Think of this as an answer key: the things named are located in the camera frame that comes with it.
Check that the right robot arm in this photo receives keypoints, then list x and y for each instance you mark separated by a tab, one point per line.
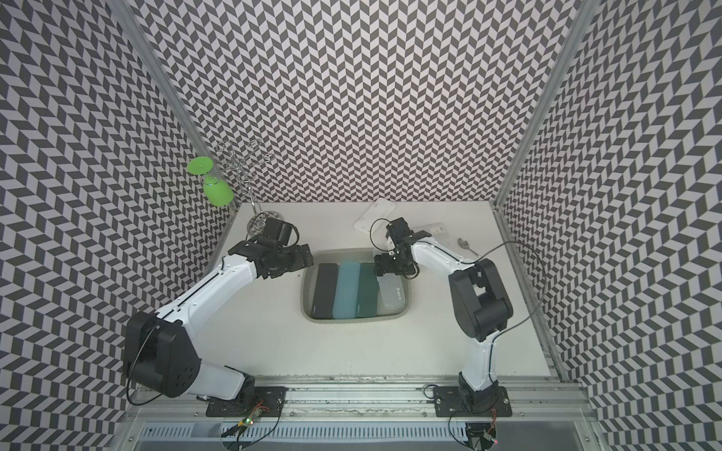
480	303

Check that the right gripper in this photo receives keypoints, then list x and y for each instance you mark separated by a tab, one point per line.
386	267

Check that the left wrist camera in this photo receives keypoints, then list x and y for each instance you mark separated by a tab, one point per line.
279	232

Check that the black pencil case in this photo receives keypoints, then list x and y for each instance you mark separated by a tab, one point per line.
325	291

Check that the clear frosted pencil case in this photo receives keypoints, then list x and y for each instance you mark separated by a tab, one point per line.
391	291

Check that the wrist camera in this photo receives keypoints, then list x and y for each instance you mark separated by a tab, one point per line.
398	231
279	232

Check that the white pencil case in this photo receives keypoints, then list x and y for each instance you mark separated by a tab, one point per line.
380	209

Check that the green wine glass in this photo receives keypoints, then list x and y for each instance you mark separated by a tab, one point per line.
216	189

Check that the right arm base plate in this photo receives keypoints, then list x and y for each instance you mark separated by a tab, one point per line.
451	401

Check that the light blue pencil case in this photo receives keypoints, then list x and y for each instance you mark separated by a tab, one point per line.
346	293

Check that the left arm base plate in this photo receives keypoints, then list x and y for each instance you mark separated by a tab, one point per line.
268	399

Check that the metal spoon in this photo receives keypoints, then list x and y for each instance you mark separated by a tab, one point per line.
464	245

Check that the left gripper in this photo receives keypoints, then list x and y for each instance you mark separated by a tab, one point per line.
300	261

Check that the clear pencil case with label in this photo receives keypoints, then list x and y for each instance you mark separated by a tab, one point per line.
440	233

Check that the grey storage box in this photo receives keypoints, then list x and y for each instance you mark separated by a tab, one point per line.
362	255

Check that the aluminium rail frame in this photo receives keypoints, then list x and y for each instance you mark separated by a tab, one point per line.
373	413

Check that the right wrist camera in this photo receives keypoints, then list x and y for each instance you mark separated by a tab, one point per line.
398	231

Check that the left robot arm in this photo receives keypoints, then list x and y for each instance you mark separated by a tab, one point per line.
159	348

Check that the metal cup rack stand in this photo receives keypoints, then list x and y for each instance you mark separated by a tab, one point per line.
244	161

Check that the dark green pencil case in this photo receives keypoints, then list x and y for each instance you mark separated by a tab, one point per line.
368	292

